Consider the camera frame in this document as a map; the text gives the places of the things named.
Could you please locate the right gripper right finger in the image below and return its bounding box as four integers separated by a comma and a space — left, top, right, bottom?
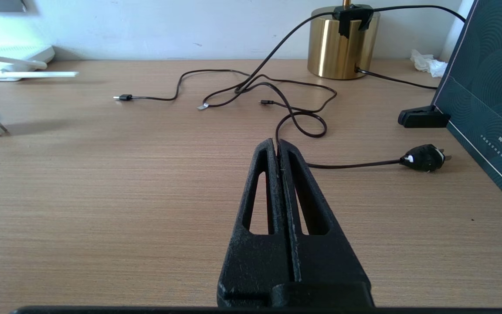
278, 140, 371, 287

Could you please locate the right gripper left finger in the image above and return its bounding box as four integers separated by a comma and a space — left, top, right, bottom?
217, 138, 295, 307

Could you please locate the white router with antennas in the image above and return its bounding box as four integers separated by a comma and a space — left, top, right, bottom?
0, 44, 79, 82

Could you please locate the brass desk lamp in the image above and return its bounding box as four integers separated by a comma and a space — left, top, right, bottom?
307, 0, 381, 81

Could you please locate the crumpled white tissue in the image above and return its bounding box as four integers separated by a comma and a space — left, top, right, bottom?
410, 49, 448, 79

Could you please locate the black lamp power cable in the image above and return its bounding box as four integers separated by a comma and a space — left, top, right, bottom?
234, 4, 467, 173

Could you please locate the black three-head charging cable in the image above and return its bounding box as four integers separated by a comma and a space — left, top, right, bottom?
113, 69, 338, 114

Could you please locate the black cable clip block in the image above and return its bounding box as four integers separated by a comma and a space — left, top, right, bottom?
332, 4, 374, 40

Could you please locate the grey wall socket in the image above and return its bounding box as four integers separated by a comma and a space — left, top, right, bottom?
0, 0, 27, 13

